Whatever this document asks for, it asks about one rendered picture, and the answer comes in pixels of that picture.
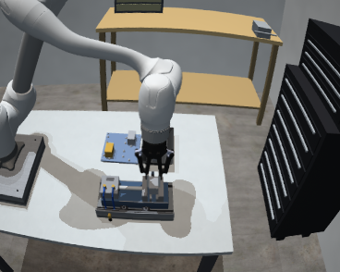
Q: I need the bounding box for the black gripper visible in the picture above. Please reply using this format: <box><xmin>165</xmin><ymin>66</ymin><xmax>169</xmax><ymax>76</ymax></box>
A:
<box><xmin>135</xmin><ymin>140</ymin><xmax>174</xmax><ymax>187</ymax></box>

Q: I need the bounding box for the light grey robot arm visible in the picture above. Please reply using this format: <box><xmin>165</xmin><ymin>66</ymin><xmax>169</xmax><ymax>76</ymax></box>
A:
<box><xmin>0</xmin><ymin>0</ymin><xmax>182</xmax><ymax>171</ymax></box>

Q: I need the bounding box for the yellow rectangular block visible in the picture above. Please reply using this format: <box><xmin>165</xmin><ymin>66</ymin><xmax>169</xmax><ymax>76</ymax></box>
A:
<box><xmin>104</xmin><ymin>142</ymin><xmax>114</xmax><ymax>158</ymax></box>

